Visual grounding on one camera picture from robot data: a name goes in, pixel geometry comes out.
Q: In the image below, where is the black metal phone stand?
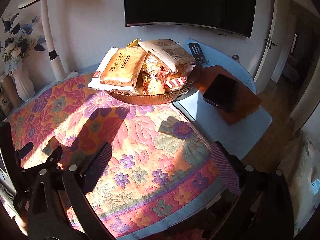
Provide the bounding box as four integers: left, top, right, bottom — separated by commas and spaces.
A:
188, 42, 209, 66

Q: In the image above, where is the ribbed amber glass bowl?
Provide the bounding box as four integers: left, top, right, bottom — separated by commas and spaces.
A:
107, 67, 201, 106

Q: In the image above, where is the red bun snack packet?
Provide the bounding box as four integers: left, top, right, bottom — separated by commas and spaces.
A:
136, 55, 170, 95

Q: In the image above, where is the toast bread package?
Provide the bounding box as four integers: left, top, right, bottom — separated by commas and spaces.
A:
88, 47, 147, 93

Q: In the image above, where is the black wall television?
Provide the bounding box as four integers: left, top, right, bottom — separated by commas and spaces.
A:
124, 0, 256, 37

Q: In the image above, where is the white long snack package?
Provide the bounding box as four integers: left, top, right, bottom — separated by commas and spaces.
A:
138, 39, 195, 74

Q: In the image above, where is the white door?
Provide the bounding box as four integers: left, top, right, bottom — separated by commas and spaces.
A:
252, 0, 274, 78

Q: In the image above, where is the orange brown book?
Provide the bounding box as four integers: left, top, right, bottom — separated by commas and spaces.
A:
195, 65, 261, 126

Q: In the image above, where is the white vase with flowers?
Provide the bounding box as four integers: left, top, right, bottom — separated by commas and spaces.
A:
1, 14, 46, 102

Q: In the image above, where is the pink red snack packet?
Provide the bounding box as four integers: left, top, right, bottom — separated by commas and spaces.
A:
164, 62, 196, 92

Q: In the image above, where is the black smartphone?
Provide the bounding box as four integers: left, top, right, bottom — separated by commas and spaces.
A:
203, 74, 239, 112

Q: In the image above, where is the floral table cloth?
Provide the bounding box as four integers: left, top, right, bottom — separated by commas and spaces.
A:
8, 74, 222, 239

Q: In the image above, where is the yellow black text snack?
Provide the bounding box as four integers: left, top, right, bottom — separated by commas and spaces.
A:
126, 38, 139, 48

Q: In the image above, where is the small calligraphy card box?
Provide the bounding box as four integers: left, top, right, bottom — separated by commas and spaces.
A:
0, 87, 13, 116

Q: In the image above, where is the white desk lamp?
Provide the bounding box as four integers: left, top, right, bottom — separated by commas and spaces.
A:
18, 0, 78, 81

